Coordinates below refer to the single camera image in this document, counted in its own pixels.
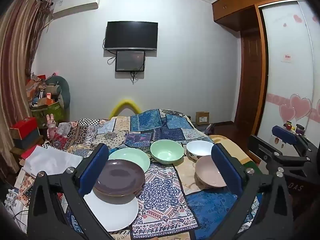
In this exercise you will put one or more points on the patchwork printed blanket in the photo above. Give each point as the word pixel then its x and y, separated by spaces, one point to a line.
pixel 160 192

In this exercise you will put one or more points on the green box of clutter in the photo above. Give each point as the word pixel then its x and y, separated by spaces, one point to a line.
pixel 50 107

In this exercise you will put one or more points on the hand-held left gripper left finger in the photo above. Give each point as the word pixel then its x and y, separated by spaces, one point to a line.
pixel 93 170

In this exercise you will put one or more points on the red box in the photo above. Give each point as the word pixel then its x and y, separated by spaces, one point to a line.
pixel 25 127

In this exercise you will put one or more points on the cardboard box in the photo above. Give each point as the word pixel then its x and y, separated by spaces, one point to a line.
pixel 202 118

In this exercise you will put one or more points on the yellow foam tube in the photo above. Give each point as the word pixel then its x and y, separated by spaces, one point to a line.
pixel 123 106

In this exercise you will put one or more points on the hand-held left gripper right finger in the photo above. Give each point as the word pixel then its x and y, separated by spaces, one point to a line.
pixel 225 170

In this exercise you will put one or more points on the light green plate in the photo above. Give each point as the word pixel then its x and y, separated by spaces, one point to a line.
pixel 132 156

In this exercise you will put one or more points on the black wall television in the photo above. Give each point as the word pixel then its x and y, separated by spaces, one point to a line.
pixel 131 35

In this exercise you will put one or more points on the small black wall monitor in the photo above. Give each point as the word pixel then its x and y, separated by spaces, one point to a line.
pixel 130 61

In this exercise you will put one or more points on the white paper sheets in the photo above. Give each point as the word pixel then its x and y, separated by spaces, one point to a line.
pixel 50 158

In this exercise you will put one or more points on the white bowl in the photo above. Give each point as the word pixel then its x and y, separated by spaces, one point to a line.
pixel 200 148

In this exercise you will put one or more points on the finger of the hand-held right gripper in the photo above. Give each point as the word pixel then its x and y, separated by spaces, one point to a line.
pixel 261 147
pixel 285 133

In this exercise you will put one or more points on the beige and green plush blanket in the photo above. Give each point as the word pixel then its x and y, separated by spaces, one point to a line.
pixel 237 152

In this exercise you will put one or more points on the small dark jar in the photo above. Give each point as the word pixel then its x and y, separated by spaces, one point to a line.
pixel 300 128

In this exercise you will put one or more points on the pink bowl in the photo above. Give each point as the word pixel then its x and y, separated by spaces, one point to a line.
pixel 208 172

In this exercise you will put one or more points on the white foam puzzle pieces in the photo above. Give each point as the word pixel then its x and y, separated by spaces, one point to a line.
pixel 11 198

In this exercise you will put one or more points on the wooden wardrobe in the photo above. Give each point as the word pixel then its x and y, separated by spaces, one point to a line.
pixel 240 55

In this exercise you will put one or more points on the pink rabbit toy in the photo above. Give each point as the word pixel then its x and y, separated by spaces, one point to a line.
pixel 51 127

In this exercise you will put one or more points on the dark grey box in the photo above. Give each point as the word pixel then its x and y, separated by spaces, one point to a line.
pixel 27 141

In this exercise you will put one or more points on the light green bowl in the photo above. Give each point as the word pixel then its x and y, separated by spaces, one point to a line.
pixel 167 152

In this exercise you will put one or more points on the white plate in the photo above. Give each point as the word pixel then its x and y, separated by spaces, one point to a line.
pixel 112 212

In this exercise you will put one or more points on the white sliding door heart decals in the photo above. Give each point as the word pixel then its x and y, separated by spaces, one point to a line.
pixel 287 67

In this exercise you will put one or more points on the white air conditioner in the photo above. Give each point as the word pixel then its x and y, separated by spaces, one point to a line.
pixel 75 5

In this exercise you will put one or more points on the small yellow bottle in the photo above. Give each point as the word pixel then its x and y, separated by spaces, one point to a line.
pixel 289 125

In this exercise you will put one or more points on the striped brown curtain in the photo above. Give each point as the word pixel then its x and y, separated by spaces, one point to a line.
pixel 17 55

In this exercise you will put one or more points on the purple plate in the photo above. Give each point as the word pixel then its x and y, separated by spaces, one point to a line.
pixel 120 177

